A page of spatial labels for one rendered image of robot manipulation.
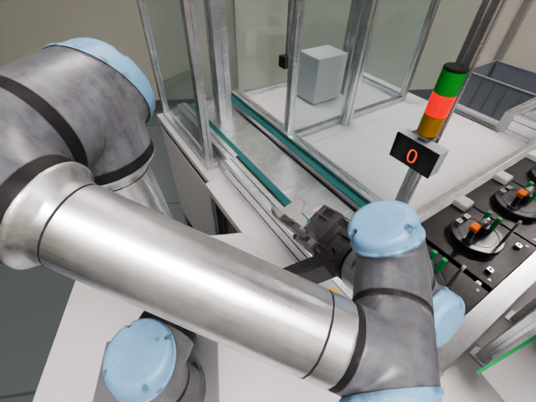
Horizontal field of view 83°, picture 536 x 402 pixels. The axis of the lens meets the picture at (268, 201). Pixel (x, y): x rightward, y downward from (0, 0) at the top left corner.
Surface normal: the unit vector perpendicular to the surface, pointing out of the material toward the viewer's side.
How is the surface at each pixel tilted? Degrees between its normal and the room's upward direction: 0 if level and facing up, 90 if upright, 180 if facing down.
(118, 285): 67
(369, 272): 49
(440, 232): 0
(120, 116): 86
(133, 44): 90
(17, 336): 0
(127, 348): 9
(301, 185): 0
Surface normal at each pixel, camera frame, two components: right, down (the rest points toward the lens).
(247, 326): 0.00, 0.07
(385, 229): -0.44, -0.72
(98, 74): 0.73, -0.31
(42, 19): 0.14, 0.69
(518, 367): -0.63, -0.33
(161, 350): -0.06, -0.62
